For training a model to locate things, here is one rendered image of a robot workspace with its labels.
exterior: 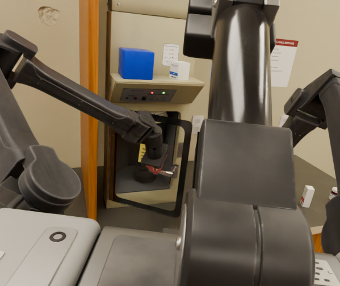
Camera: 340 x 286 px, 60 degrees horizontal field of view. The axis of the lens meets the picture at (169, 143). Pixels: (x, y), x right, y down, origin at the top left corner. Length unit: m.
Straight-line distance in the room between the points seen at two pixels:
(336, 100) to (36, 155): 0.56
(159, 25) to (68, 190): 0.79
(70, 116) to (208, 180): 1.41
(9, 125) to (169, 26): 0.74
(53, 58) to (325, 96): 1.17
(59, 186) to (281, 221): 0.31
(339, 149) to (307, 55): 1.50
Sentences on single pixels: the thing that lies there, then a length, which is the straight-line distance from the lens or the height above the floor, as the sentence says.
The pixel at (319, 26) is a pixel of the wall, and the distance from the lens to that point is 2.08.
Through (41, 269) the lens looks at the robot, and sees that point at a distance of 0.23.
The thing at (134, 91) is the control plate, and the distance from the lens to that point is 1.03.
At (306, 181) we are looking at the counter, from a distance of 1.87.
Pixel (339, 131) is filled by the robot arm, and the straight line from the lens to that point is 0.62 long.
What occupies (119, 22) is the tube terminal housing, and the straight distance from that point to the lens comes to 1.07.
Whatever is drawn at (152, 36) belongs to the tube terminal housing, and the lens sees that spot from 1.10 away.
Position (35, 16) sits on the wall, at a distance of 1.49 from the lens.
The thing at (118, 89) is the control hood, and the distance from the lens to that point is 1.01.
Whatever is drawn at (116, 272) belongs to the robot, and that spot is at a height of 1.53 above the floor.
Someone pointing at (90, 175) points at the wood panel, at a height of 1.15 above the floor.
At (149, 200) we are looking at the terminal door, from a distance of 1.18.
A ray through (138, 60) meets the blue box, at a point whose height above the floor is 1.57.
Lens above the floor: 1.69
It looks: 22 degrees down
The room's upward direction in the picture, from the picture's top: 6 degrees clockwise
